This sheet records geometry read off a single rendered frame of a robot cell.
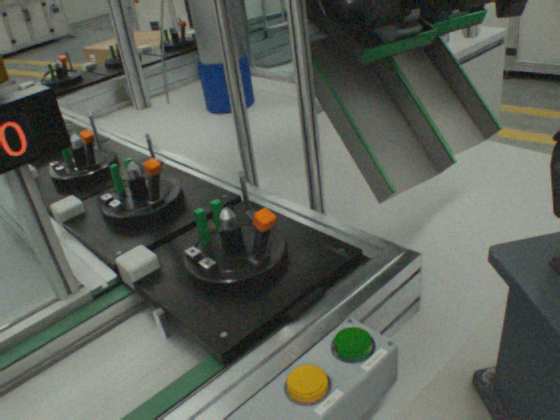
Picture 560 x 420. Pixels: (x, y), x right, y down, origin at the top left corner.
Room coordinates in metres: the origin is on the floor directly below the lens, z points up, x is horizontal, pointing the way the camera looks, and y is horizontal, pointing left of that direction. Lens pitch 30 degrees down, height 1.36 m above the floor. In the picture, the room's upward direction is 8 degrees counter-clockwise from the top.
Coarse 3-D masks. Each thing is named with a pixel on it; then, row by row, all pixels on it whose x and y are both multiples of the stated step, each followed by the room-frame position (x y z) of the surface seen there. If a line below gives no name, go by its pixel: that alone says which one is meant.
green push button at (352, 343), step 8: (344, 328) 0.40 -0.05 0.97; (352, 328) 0.39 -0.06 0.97; (360, 328) 0.39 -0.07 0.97; (336, 336) 0.39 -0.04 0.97; (344, 336) 0.38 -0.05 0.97; (352, 336) 0.38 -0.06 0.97; (360, 336) 0.38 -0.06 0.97; (368, 336) 0.38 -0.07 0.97; (336, 344) 0.38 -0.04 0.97; (344, 344) 0.37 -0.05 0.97; (352, 344) 0.37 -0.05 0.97; (360, 344) 0.37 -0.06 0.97; (368, 344) 0.37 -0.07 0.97; (336, 352) 0.37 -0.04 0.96; (344, 352) 0.36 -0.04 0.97; (352, 352) 0.36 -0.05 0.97; (360, 352) 0.36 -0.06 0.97; (368, 352) 0.36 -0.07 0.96
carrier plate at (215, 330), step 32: (288, 224) 0.63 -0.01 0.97; (160, 256) 0.59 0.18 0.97; (288, 256) 0.55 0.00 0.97; (320, 256) 0.54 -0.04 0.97; (352, 256) 0.53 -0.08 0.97; (160, 288) 0.52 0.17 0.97; (192, 288) 0.51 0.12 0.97; (256, 288) 0.49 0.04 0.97; (288, 288) 0.48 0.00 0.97; (192, 320) 0.45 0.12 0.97; (224, 320) 0.44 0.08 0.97; (256, 320) 0.43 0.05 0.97; (224, 352) 0.39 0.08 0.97
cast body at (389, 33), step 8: (408, 0) 0.66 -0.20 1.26; (408, 16) 0.67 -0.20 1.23; (416, 16) 0.68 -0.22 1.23; (392, 24) 0.67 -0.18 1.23; (400, 24) 0.67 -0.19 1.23; (408, 24) 0.67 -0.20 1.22; (416, 24) 0.67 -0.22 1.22; (376, 32) 0.69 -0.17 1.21; (384, 32) 0.68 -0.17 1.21; (392, 32) 0.66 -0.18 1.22; (400, 32) 0.66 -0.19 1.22; (408, 32) 0.66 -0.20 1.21; (416, 32) 0.67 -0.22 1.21; (384, 40) 0.68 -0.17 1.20; (392, 40) 0.66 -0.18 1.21
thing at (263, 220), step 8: (264, 208) 0.50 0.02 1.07; (248, 216) 0.51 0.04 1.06; (256, 216) 0.49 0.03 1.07; (264, 216) 0.49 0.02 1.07; (272, 216) 0.49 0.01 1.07; (256, 224) 0.49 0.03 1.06; (264, 224) 0.48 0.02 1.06; (272, 224) 0.49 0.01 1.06; (256, 232) 0.50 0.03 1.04; (264, 232) 0.49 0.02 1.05; (256, 240) 0.50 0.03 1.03; (264, 240) 0.50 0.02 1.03; (256, 248) 0.50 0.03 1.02; (264, 248) 0.51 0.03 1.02; (256, 256) 0.51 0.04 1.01; (264, 256) 0.51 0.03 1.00
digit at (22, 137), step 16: (0, 112) 0.51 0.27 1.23; (16, 112) 0.52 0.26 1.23; (0, 128) 0.50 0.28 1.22; (16, 128) 0.51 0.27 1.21; (32, 128) 0.52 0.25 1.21; (0, 144) 0.50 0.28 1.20; (16, 144) 0.51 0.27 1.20; (32, 144) 0.52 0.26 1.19; (0, 160) 0.49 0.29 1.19; (16, 160) 0.50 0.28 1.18
